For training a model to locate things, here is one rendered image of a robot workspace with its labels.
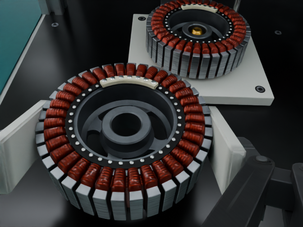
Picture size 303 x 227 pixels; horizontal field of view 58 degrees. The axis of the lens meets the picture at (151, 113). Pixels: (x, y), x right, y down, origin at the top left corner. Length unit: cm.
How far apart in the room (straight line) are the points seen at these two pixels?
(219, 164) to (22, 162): 11
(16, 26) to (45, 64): 13
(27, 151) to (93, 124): 5
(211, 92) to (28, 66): 21
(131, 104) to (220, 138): 8
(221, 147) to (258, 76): 17
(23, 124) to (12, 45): 26
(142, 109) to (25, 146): 8
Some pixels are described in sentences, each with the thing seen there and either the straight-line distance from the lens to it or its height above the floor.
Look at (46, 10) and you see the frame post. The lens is 43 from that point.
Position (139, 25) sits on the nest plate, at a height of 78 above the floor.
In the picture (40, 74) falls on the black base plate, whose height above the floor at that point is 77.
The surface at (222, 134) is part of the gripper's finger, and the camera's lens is 16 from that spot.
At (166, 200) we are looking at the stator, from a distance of 16.
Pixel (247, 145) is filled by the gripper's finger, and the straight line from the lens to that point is 16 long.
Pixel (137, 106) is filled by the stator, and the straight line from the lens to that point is 21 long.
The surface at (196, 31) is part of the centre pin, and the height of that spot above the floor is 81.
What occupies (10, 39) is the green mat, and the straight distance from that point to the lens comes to 43.
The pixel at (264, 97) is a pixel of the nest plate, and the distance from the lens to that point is 30.
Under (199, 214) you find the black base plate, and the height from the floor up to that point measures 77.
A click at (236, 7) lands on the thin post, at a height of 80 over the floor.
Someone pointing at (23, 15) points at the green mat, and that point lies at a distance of 48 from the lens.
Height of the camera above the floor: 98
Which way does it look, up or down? 50 degrees down
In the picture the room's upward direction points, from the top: 3 degrees clockwise
